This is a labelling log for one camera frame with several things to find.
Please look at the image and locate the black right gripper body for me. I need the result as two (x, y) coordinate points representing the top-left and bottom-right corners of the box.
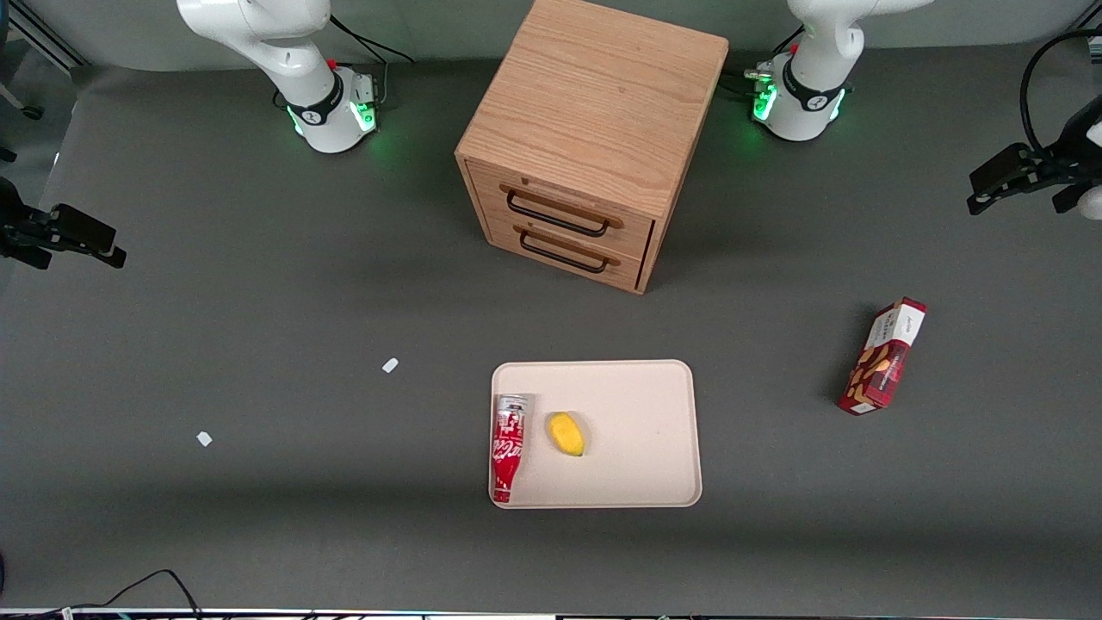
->
(0, 177), (54, 270)

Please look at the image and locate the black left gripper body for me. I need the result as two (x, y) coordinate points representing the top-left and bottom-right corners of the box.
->
(1033, 96), (1102, 189)

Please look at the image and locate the red cookie box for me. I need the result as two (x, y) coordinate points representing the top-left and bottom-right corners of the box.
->
(838, 297), (928, 417)

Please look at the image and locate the beige plastic tray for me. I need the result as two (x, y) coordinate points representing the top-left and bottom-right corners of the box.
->
(489, 359), (703, 510)

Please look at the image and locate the black stand leg with caster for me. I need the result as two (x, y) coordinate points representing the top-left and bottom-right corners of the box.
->
(0, 82), (46, 122)

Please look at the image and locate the wooden drawer front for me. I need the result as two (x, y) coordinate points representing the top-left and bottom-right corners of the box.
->
(484, 214), (648, 290)
(470, 159), (657, 259)

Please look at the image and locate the wooden drawer cabinet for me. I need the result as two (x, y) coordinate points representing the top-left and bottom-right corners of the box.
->
(455, 0), (730, 295)

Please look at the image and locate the red cola can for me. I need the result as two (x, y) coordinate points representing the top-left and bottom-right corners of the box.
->
(491, 394), (528, 504)

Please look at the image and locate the yellow mango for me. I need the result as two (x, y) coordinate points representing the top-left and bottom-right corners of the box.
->
(548, 412), (586, 458)

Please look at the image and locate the aluminium frame rail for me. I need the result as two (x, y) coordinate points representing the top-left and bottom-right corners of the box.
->
(4, 0), (89, 70)

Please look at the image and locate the black left arm base cable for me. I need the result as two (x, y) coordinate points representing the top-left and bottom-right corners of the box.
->
(721, 24), (806, 97)

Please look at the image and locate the black arm base cable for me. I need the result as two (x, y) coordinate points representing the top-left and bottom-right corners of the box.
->
(330, 15), (415, 65)
(721, 24), (806, 97)

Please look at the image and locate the black cable at table edge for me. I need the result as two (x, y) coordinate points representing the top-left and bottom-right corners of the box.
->
(0, 568), (204, 617)

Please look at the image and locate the black right arm base cable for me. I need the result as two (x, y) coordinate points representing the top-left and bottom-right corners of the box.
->
(330, 15), (415, 65)

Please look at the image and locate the black metal drawer handle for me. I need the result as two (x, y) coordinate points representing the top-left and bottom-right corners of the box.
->
(517, 226), (622, 276)
(505, 185), (624, 239)

